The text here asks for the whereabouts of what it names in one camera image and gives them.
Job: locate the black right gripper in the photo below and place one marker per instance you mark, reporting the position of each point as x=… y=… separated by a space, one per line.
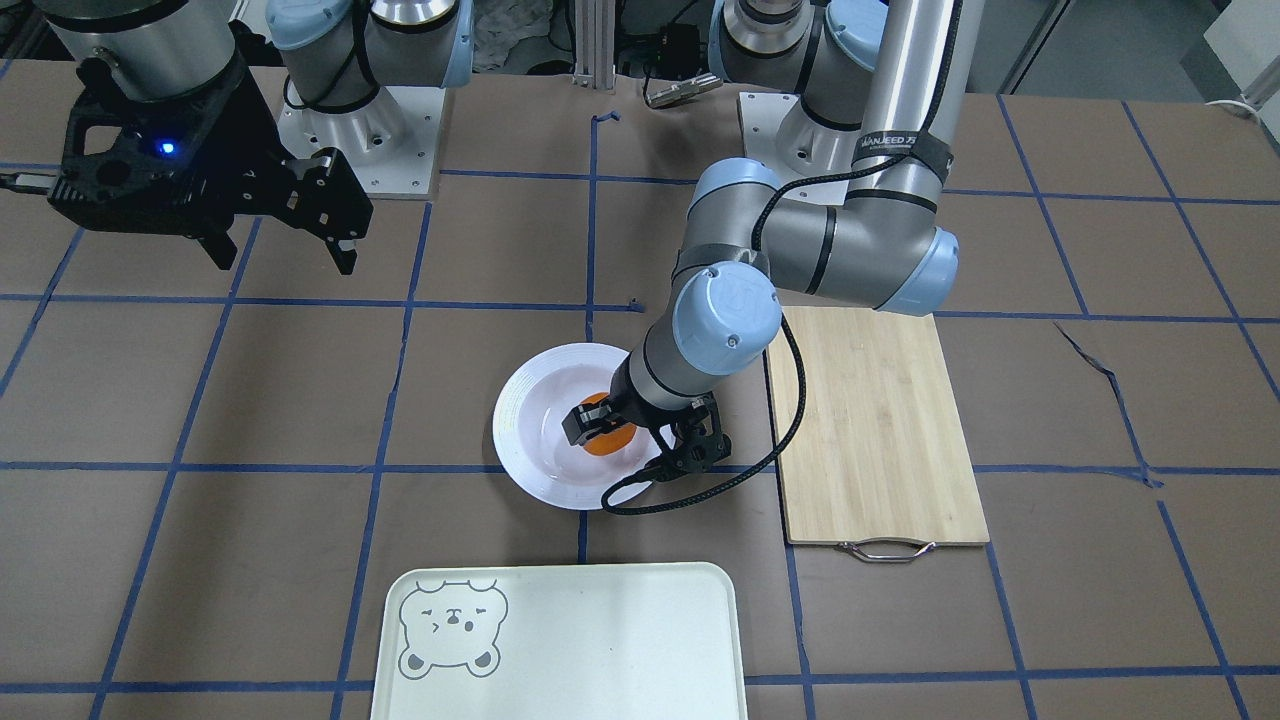
x=262 y=128

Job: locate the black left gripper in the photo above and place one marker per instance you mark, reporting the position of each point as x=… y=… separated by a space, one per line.
x=632 y=397

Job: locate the orange fruit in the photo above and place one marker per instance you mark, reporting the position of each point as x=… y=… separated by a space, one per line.
x=606 y=435

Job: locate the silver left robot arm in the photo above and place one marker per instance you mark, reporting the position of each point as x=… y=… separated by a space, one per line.
x=858 y=224

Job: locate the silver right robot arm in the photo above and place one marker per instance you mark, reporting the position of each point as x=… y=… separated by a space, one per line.
x=338 y=54

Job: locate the cream bear tray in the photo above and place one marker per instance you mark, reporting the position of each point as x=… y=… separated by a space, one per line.
x=654 y=640

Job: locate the white round plate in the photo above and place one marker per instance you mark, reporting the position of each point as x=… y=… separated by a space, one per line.
x=529 y=437

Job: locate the wooden cutting board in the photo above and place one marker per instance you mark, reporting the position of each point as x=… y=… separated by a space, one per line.
x=879 y=468

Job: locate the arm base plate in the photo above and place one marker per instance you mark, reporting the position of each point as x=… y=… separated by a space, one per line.
x=392 y=143
x=778 y=132

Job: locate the aluminium frame post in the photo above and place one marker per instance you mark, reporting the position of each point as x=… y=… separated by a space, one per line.
x=594 y=42

